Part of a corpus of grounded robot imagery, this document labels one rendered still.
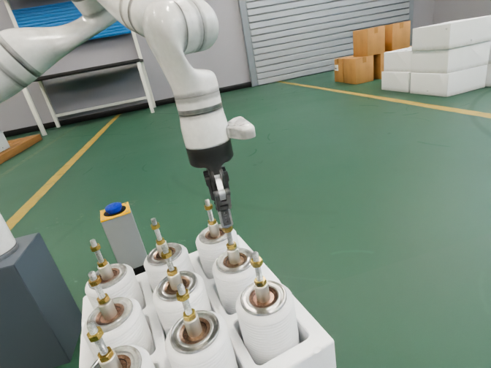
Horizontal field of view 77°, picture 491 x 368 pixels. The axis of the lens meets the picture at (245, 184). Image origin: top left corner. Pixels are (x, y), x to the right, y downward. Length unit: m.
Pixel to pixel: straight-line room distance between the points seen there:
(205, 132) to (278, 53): 5.38
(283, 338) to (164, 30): 0.48
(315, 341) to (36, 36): 0.73
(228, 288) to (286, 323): 0.14
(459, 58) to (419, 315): 2.48
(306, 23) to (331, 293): 5.45
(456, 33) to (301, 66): 3.39
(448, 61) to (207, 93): 2.67
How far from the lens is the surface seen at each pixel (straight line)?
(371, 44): 4.29
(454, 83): 3.08
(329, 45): 6.20
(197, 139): 0.48
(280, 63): 5.84
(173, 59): 0.46
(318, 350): 0.56
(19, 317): 0.90
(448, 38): 2.99
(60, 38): 0.75
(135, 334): 0.60
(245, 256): 0.62
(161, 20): 0.46
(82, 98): 5.82
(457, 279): 0.99
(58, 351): 0.95
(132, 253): 0.85
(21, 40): 0.74
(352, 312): 0.85
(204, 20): 0.48
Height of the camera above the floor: 0.62
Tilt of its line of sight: 23 degrees down
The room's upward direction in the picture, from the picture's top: 11 degrees counter-clockwise
